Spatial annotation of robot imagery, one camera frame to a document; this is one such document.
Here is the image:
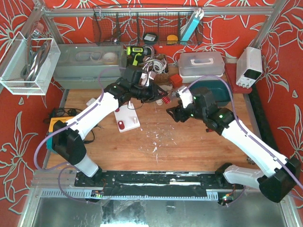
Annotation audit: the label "white clear lidded case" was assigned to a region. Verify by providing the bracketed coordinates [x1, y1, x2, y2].
[178, 52, 225, 83]

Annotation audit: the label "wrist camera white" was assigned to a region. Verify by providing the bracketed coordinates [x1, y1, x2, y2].
[141, 71, 156, 87]
[176, 86, 193, 109]

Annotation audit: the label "grey plastic storage box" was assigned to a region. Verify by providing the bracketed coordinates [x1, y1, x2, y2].
[53, 44, 126, 89]

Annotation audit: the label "clear acrylic hanging bin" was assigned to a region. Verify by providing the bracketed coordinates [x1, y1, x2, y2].
[0, 33, 61, 96]

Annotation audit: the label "beige work glove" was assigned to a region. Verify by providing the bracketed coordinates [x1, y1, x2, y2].
[156, 85, 173, 106]

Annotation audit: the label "red mat under supply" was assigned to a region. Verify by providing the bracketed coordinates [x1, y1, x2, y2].
[225, 63, 252, 94]

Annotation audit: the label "orange teal power box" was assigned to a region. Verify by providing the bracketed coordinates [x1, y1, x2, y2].
[46, 115, 76, 154]

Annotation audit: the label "small metal fitting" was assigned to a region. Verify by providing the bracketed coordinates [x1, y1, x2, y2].
[246, 157, 255, 165]

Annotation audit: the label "white peg fixture board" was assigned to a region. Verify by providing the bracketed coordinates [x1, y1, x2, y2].
[114, 101, 140, 133]

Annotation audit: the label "white plug adapter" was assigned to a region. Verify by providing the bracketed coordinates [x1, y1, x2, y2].
[86, 98, 98, 107]

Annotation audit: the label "white bench power supply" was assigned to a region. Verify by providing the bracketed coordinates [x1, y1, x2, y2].
[236, 47, 262, 89]

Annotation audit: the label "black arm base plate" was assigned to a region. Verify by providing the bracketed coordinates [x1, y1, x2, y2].
[74, 171, 243, 198]

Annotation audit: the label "white cables in basket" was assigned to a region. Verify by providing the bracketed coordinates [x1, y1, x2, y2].
[142, 59, 168, 74]

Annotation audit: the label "green black cordless drill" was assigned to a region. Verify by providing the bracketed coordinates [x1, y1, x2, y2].
[126, 46, 154, 66]

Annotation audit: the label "black wire wall basket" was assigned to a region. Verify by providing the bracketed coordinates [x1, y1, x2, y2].
[92, 3, 203, 46]

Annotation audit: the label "blue white booklet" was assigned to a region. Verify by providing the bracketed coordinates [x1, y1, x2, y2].
[180, 8, 205, 45]

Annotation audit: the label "wicker basket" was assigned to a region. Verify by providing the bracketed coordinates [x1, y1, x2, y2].
[151, 54, 169, 84]

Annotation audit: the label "teal plastic tray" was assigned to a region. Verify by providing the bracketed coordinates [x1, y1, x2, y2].
[189, 80, 231, 107]

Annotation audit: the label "small red spring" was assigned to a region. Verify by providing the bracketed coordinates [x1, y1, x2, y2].
[162, 96, 171, 104]

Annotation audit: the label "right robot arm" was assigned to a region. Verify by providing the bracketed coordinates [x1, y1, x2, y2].
[166, 86, 301, 203]

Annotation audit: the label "small red box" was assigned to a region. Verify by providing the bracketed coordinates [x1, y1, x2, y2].
[169, 74, 183, 88]

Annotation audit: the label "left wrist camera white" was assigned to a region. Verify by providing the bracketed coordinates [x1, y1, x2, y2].
[141, 71, 156, 87]

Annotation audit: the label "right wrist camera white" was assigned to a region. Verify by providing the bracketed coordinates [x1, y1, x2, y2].
[176, 86, 193, 109]

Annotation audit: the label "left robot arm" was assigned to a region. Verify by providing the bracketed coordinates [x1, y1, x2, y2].
[52, 66, 168, 178]

